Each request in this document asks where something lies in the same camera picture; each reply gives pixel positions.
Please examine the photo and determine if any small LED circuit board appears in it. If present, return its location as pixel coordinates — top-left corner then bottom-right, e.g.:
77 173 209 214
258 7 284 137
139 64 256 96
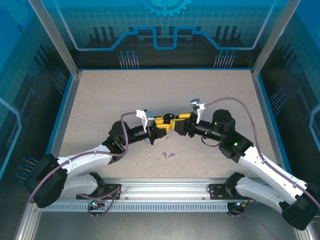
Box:
87 199 106 211
231 199 251 209

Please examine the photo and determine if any aluminium table side rail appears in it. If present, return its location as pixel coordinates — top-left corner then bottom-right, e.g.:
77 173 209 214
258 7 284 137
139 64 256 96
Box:
250 69 292 173
44 70 83 161

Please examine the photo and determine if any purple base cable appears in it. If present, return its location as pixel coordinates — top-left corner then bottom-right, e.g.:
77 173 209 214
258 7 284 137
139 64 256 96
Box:
226 196 257 218
76 187 121 219

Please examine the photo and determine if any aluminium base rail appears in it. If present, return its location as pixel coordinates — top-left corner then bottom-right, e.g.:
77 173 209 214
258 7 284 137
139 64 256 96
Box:
62 176 283 204

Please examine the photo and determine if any slotted grey cable duct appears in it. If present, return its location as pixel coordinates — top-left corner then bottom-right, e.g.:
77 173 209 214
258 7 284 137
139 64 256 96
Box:
41 201 251 213

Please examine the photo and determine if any aluminium frame post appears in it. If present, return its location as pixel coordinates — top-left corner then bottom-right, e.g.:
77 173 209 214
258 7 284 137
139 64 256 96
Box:
251 0 302 79
27 0 83 79

